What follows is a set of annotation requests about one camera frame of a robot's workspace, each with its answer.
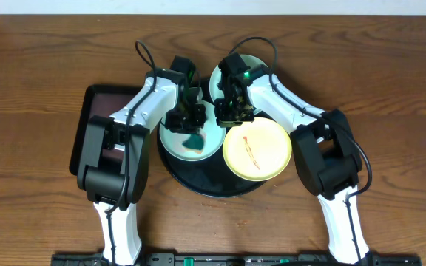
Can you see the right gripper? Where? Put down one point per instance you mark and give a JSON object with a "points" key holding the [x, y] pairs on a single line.
{"points": [[226, 123]]}

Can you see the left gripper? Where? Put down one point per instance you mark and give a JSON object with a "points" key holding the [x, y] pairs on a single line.
{"points": [[186, 120]]}

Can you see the green sponge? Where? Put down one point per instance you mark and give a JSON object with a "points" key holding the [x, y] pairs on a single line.
{"points": [[195, 143]]}

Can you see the light blue plate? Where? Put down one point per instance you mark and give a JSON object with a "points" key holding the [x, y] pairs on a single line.
{"points": [[213, 134]]}

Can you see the yellow plate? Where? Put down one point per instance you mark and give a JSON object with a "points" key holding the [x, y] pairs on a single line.
{"points": [[257, 151]]}

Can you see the pale green plate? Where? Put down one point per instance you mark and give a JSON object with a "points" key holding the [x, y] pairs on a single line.
{"points": [[259, 92]]}

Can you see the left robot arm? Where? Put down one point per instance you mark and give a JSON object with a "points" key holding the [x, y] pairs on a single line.
{"points": [[110, 159]]}

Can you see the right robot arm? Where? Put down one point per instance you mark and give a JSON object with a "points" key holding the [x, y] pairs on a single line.
{"points": [[327, 160]]}

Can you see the round black tray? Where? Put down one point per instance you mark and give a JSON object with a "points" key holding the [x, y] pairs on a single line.
{"points": [[210, 177]]}

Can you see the dark brown square tray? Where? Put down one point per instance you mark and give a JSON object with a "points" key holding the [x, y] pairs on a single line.
{"points": [[102, 100]]}

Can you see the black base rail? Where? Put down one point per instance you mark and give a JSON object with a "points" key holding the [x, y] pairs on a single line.
{"points": [[169, 259]]}

